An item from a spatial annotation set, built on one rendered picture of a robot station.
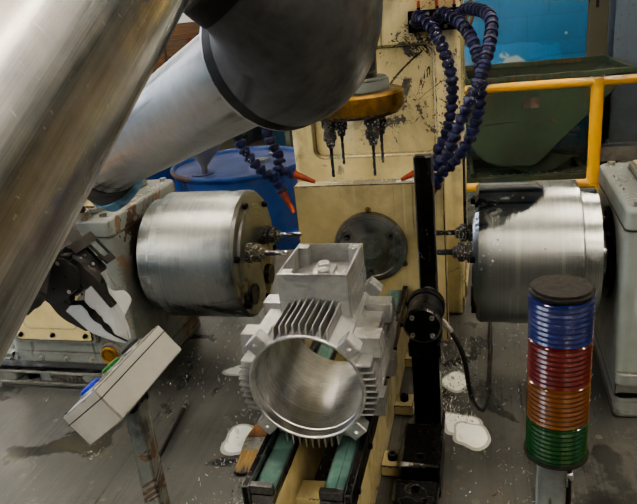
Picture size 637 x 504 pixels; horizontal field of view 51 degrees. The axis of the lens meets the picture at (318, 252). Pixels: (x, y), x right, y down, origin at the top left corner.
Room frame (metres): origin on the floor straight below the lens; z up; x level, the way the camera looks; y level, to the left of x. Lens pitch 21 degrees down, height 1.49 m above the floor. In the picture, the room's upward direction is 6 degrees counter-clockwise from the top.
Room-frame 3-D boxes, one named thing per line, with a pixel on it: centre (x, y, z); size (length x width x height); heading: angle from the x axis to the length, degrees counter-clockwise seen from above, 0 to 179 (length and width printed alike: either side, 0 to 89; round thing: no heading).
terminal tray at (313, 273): (0.89, 0.00, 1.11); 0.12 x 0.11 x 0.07; 164
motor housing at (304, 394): (0.85, 0.01, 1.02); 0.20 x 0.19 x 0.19; 164
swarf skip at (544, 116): (5.30, -1.88, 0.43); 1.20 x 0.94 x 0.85; 78
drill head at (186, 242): (1.26, 0.26, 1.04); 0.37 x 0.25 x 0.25; 74
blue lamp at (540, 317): (0.56, -0.22, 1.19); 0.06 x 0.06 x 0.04
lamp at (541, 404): (0.56, -0.22, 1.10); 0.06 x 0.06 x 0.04
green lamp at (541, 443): (0.56, -0.22, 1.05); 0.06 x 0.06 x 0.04
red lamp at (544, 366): (0.56, -0.22, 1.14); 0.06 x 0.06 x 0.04
